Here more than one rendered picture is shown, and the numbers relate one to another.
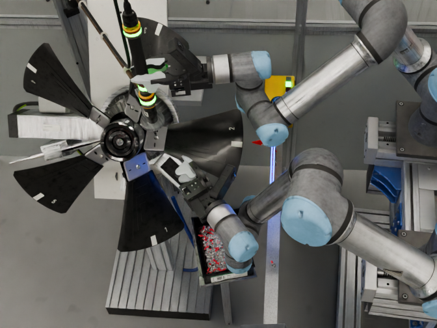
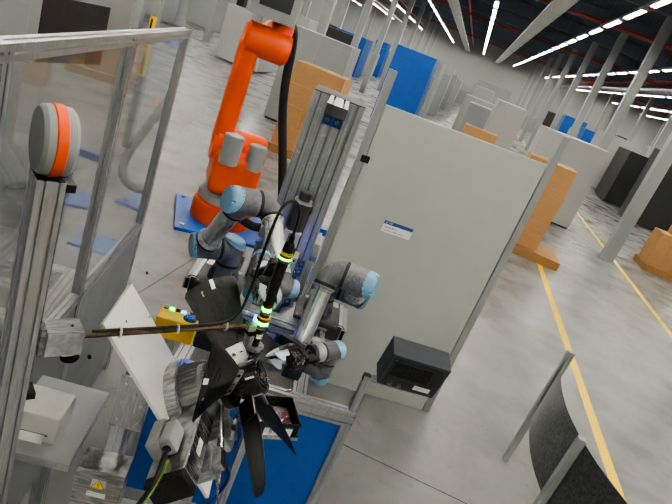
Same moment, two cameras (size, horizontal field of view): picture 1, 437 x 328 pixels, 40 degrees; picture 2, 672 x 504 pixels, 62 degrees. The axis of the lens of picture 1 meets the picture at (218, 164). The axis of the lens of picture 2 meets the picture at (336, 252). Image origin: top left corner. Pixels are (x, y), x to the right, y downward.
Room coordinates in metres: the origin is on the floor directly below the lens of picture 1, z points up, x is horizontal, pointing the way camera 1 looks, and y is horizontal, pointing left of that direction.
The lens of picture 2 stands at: (1.51, 1.78, 2.30)
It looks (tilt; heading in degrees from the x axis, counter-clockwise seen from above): 21 degrees down; 251
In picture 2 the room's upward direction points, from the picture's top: 21 degrees clockwise
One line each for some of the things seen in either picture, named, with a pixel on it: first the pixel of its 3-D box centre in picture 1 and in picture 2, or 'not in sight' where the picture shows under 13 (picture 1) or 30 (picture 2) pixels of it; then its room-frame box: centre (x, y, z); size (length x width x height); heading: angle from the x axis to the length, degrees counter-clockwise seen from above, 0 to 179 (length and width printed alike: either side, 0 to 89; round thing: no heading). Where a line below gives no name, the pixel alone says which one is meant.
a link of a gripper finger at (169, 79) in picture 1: (166, 77); not in sight; (1.10, 0.11, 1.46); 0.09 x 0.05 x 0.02; 100
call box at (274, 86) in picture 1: (278, 102); (176, 326); (1.35, -0.22, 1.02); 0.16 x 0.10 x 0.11; 171
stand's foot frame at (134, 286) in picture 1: (167, 250); not in sight; (1.34, 0.28, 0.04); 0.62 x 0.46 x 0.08; 171
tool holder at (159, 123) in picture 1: (148, 109); (254, 335); (1.13, 0.18, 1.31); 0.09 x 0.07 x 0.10; 26
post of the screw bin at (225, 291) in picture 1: (224, 284); (223, 494); (0.98, 0.02, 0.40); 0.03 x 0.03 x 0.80; 6
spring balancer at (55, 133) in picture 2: not in sight; (54, 140); (1.77, 0.49, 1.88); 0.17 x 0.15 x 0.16; 81
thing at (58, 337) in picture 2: not in sight; (59, 337); (1.68, 0.45, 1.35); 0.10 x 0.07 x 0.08; 26
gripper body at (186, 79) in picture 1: (189, 74); (265, 285); (1.12, 0.05, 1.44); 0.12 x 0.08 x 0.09; 91
